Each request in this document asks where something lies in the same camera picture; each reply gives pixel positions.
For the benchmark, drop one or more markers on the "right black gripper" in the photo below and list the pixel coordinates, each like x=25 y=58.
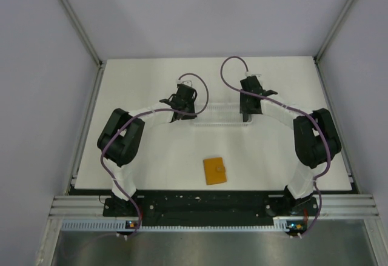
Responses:
x=244 y=108

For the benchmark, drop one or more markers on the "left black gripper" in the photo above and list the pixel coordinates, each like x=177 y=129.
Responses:
x=188 y=116

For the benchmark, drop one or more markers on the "orange leather card holder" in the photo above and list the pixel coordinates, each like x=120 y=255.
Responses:
x=215 y=171

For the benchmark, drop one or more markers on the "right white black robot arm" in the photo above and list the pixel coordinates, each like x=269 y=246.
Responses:
x=316 y=142

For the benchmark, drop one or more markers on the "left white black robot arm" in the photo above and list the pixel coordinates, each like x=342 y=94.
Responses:
x=121 y=137

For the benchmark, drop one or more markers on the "clear plastic card tray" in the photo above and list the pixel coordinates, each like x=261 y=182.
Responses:
x=221 y=114

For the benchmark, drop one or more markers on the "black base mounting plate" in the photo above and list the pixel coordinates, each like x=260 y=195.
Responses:
x=202 y=208

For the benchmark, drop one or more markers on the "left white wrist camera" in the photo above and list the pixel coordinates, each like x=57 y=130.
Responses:
x=188 y=83

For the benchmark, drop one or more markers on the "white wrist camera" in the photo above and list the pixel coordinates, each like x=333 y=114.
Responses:
x=250 y=74
x=188 y=83

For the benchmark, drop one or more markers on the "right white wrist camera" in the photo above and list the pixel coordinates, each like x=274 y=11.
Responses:
x=250 y=74

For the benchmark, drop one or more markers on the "right aluminium frame post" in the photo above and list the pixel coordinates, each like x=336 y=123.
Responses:
x=334 y=30

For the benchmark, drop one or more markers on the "aluminium frame post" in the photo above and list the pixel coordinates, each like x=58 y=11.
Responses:
x=80 y=31
x=334 y=30

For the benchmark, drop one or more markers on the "left aluminium frame post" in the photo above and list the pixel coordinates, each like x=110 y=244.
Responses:
x=80 y=31

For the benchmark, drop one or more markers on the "aluminium front rail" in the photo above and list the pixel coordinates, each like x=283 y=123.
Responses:
x=344 y=206

